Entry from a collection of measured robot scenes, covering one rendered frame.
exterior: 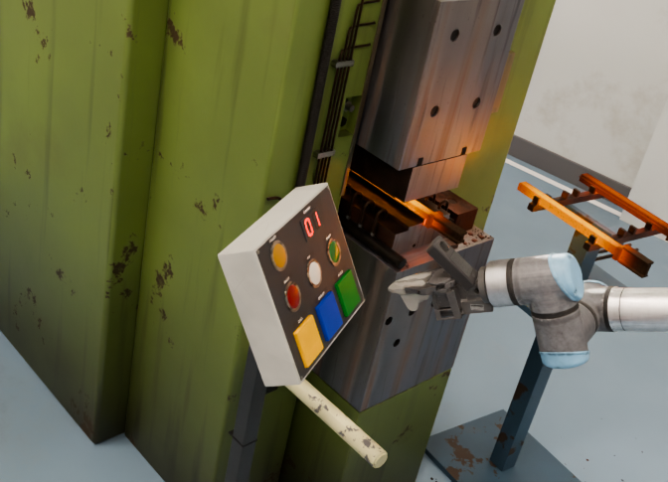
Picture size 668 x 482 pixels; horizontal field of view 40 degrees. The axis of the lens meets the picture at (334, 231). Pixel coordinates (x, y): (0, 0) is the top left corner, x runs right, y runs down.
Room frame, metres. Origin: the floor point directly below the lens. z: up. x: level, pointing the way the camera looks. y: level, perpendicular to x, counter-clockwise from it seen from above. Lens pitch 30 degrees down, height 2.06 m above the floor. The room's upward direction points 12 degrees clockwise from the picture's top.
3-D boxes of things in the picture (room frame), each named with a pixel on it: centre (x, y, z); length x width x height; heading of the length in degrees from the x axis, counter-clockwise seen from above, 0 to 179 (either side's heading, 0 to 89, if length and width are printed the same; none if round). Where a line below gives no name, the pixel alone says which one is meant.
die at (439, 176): (2.17, -0.06, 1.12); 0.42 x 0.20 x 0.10; 48
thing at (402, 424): (2.21, -0.09, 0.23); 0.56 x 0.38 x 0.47; 48
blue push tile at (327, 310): (1.52, -0.02, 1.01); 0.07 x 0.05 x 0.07; 163
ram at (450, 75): (2.20, -0.09, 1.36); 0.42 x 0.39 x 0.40; 48
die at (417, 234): (2.17, -0.06, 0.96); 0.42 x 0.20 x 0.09; 48
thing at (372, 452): (1.71, -0.05, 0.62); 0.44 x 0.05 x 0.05; 48
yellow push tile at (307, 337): (1.42, 0.01, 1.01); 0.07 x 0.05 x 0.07; 163
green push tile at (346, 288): (1.61, -0.05, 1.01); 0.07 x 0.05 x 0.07; 163
